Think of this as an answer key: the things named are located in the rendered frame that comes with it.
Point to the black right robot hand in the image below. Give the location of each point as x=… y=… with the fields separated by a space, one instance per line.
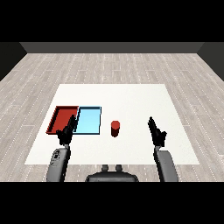
x=157 y=134

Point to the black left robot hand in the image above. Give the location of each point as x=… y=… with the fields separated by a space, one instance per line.
x=67 y=132

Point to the red shallow open box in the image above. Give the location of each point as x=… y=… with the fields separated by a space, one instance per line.
x=61 y=119

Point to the light blue shallow open box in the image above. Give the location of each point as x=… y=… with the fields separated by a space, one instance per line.
x=88 y=120

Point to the red can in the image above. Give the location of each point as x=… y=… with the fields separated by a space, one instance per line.
x=115 y=128

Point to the dark grey robot body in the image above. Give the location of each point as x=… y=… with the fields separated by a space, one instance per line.
x=111 y=176

